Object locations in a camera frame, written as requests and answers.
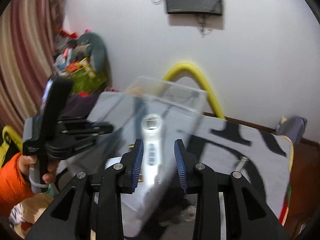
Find clear plastic storage box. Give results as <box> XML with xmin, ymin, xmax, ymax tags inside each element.
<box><xmin>67</xmin><ymin>76</ymin><xmax>208</xmax><ymax>238</ymax></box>

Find white handheld massager device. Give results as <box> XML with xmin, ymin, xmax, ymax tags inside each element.
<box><xmin>141</xmin><ymin>114</ymin><xmax>164</xmax><ymax>186</ymax></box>

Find orange sleeve forearm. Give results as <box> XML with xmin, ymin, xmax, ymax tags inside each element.
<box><xmin>0</xmin><ymin>153</ymin><xmax>34</xmax><ymax>218</ymax></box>

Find yellow black strap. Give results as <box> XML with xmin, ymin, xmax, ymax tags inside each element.
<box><xmin>0</xmin><ymin>125</ymin><xmax>24</xmax><ymax>167</ymax></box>

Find grey plush toy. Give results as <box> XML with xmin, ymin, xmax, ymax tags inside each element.
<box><xmin>71</xmin><ymin>31</ymin><xmax>107</xmax><ymax>73</ymax></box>

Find television cables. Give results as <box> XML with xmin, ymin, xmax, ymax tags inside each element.
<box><xmin>195</xmin><ymin>13</ymin><xmax>213</xmax><ymax>37</ymax></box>

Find grey purple bag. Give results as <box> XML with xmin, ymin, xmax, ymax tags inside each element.
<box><xmin>275</xmin><ymin>116</ymin><xmax>308</xmax><ymax>144</ymax></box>

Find yellow foam tube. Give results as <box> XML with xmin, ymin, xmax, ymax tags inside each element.
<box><xmin>163</xmin><ymin>62</ymin><xmax>226</xmax><ymax>120</ymax></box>

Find striped pink curtain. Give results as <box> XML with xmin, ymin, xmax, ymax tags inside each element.
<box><xmin>1</xmin><ymin>0</ymin><xmax>66</xmax><ymax>133</ymax></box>

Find left hand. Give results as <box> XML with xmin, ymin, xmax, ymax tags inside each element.
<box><xmin>18</xmin><ymin>155</ymin><xmax>59</xmax><ymax>184</ymax></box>

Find green toy box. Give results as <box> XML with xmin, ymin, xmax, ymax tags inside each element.
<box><xmin>66</xmin><ymin>57</ymin><xmax>107</xmax><ymax>94</ymax></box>

